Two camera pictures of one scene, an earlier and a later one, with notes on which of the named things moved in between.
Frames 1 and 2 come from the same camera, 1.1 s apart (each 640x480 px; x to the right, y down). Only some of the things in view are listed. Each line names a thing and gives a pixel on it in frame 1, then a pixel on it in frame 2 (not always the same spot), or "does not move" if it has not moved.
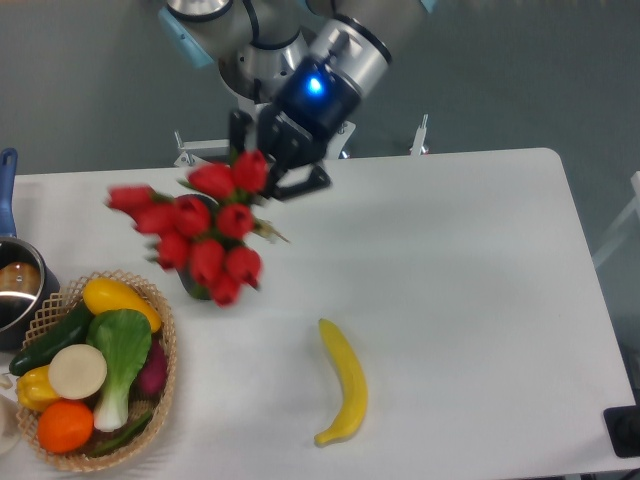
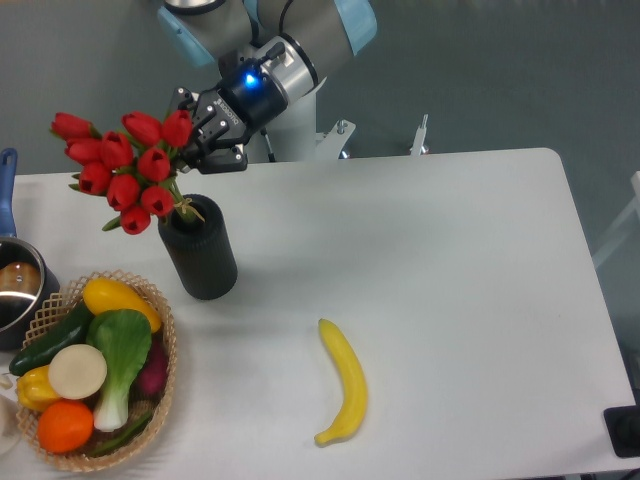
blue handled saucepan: [25, 284] does not move
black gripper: [315, 102] -> [247, 99]
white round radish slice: [77, 371] does not move
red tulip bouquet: [206, 228] -> [132, 171]
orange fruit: [65, 426] does not move
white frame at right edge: [607, 245] does not move
